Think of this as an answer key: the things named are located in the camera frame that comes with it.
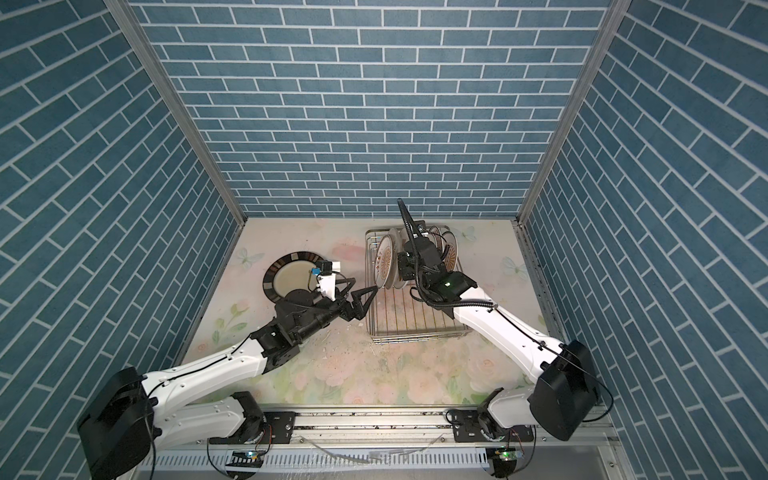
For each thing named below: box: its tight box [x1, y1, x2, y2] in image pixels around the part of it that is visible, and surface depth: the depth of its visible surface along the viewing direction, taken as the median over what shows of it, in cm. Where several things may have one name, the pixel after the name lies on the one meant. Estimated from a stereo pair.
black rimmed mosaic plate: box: [263, 251, 324, 303], surface depth 106 cm
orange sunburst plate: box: [374, 235, 394, 289], surface depth 103 cm
